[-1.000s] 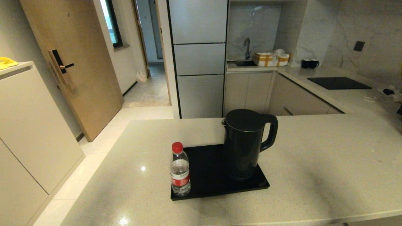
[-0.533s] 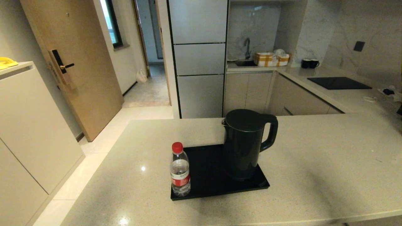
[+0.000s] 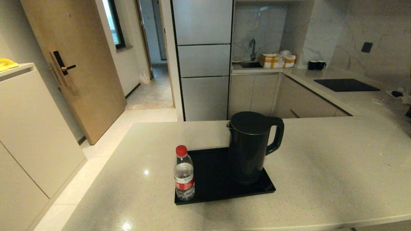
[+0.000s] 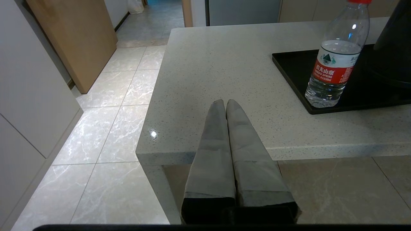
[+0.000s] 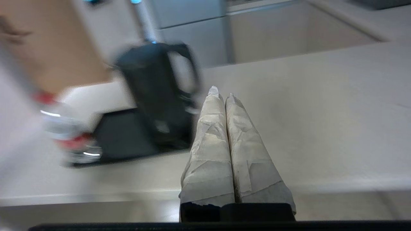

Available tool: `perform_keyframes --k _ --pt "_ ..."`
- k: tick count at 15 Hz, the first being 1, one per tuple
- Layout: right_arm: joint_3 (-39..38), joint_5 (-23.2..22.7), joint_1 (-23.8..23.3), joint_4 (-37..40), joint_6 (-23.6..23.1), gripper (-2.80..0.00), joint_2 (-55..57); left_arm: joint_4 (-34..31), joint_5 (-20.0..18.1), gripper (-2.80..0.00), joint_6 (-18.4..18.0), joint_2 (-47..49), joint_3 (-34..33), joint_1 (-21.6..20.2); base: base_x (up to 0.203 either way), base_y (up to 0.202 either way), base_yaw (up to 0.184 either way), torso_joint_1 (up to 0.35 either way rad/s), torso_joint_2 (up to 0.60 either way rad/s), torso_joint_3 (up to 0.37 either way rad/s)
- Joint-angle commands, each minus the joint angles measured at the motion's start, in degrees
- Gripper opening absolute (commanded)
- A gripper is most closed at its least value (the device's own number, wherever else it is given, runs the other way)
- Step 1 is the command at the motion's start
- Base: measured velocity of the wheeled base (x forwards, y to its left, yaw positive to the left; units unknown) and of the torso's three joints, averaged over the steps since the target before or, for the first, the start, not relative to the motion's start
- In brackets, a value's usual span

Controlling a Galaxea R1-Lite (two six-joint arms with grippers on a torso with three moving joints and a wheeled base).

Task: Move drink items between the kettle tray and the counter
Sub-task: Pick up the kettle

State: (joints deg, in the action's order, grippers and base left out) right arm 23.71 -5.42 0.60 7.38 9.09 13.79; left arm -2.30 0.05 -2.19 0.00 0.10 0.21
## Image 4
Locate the white tall cabinet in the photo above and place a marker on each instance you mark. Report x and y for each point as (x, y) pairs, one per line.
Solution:
(29, 96)

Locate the beige kitchen base cabinets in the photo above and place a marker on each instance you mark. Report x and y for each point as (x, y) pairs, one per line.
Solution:
(321, 9)

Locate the light wooden door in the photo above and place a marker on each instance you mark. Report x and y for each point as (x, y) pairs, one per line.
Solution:
(77, 38)

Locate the clear red-label water bottle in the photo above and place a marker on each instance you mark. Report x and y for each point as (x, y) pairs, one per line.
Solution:
(335, 67)

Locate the black rectangular tray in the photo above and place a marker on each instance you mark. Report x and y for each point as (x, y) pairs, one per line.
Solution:
(295, 73)

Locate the silver refrigerator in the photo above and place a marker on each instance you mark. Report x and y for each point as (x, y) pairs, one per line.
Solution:
(244, 11)

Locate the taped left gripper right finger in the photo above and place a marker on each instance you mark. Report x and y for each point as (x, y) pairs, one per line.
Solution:
(253, 173)

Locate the black round kettle base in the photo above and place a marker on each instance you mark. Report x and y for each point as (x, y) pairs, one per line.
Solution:
(385, 75)

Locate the black electric kettle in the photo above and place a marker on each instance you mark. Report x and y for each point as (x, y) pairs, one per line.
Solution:
(396, 29)

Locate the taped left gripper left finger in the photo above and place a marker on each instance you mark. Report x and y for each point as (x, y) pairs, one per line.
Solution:
(212, 166)

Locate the white plastic bag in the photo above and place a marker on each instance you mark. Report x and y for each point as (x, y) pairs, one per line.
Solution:
(135, 5)

